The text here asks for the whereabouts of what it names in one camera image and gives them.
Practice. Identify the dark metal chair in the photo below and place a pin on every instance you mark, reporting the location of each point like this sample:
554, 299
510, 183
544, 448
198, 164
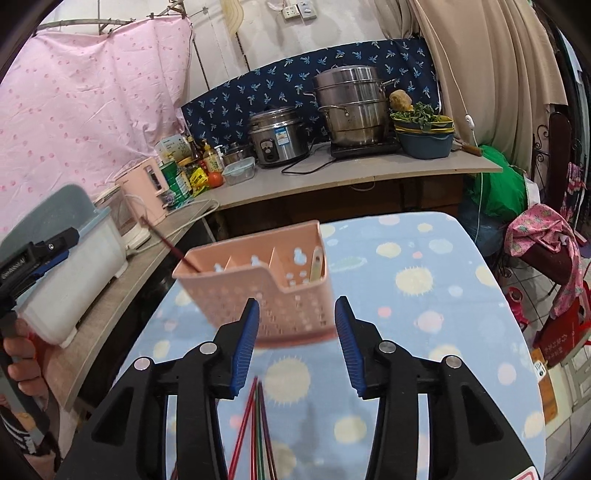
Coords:
561, 134

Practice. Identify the green chopstick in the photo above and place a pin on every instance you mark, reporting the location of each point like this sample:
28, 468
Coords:
262, 443

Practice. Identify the pink strawberry print cloth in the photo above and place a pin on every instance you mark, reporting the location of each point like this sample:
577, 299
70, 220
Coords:
535, 230

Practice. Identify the wooden counter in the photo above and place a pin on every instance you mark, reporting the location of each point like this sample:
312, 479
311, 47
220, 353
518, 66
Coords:
295, 180

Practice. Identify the person's left hand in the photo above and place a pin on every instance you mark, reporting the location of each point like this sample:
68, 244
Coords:
23, 360

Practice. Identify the pink electric kettle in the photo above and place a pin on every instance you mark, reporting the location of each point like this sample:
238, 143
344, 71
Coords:
143, 182

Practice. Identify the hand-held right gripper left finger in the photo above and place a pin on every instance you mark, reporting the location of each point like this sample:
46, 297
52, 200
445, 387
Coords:
244, 341

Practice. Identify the yellow label sauce bottle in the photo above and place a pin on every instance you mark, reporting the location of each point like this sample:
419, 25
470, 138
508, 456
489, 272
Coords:
211, 159

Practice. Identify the clear food container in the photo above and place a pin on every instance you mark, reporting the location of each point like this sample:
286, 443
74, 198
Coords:
239, 171

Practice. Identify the beige curtain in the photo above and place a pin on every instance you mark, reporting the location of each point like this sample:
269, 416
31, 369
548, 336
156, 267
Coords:
498, 69

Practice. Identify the green plastic bag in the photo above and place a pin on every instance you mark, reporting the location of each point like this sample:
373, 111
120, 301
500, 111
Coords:
498, 184

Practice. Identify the blue plastic basin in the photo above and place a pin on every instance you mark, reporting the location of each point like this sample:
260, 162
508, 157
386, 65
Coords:
425, 145

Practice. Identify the black induction cooker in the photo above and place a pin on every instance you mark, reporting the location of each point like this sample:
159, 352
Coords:
369, 150

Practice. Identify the white jar with green print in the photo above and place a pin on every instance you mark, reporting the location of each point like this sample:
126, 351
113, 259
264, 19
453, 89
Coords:
171, 148

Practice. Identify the brown potato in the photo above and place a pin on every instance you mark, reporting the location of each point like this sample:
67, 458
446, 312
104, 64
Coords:
400, 100

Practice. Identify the small steel pot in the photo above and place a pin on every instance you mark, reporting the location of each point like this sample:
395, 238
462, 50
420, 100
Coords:
238, 154

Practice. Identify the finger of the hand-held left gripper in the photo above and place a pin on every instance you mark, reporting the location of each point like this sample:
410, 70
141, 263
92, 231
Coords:
53, 242
41, 272

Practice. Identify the white wall socket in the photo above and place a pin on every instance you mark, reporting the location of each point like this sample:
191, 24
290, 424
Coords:
300, 11

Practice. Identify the dark glass bottle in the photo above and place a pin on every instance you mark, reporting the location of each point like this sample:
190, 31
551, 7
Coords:
195, 150

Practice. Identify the leafy greens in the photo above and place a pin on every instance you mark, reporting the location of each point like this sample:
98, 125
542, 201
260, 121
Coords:
415, 114

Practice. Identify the steel rice cooker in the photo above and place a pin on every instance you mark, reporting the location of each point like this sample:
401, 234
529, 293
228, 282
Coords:
281, 138

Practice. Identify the pink dotted sheet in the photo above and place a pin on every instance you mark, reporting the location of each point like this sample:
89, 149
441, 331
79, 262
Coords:
83, 101

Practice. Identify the navy floral cloth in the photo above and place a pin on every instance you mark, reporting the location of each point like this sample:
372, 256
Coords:
258, 87

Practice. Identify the yellow bowl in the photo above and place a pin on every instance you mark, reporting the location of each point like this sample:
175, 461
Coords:
445, 122

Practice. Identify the dark red chopstick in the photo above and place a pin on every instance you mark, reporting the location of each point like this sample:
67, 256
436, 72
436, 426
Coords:
270, 452
171, 247

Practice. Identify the white box with blue lid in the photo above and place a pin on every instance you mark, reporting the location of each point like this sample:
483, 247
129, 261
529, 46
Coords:
78, 286

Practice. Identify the pink plastic utensil basket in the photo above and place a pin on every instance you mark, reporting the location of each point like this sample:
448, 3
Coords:
286, 309

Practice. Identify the steel steamer pot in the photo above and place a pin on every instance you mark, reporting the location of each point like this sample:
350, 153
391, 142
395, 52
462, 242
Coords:
353, 106

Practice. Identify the yellow packet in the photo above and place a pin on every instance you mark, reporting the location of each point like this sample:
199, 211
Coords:
199, 180

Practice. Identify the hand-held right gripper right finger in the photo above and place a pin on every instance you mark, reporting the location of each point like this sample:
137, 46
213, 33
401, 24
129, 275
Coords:
348, 346

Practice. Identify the blue planet print tablecloth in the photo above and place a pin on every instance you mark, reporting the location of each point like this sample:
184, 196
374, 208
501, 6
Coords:
415, 323

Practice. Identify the red tomato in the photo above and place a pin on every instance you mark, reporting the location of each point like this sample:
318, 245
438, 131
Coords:
216, 180

